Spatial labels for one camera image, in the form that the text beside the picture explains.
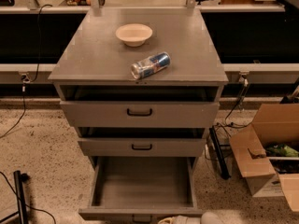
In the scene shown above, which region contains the blue silver energy drink can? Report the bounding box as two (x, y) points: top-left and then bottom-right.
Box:
(131, 52), (171, 79)

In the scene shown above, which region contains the black cables right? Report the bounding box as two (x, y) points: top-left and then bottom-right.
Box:
(204, 77), (255, 163)

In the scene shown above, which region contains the green snack bag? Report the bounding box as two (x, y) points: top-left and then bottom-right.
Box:
(265, 144), (299, 158)

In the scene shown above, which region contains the brown cardboard box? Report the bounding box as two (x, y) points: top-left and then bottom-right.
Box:
(230, 104), (299, 213)

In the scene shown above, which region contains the black flat bar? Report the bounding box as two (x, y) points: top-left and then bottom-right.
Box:
(209, 127), (231, 180)

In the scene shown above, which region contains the grey drawer cabinet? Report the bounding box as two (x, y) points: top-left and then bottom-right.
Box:
(48, 7), (229, 170)

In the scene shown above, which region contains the grey bottom drawer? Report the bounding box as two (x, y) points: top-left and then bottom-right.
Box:
(78, 157), (202, 224)

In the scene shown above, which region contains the grey middle drawer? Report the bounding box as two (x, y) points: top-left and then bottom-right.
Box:
(78, 128), (206, 157)

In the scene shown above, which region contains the grey top drawer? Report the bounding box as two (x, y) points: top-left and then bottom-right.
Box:
(61, 87), (219, 128)

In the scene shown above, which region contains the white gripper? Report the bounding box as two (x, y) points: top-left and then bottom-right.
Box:
(157, 216), (201, 224)

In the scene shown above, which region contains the black cable left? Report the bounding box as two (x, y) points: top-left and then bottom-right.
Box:
(0, 3), (54, 140)

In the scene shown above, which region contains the black stand post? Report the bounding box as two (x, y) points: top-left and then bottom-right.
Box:
(0, 171), (29, 224)

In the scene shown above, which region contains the grey drawer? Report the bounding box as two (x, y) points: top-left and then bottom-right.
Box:
(78, 157), (202, 224)
(78, 128), (206, 157)
(61, 87), (219, 128)

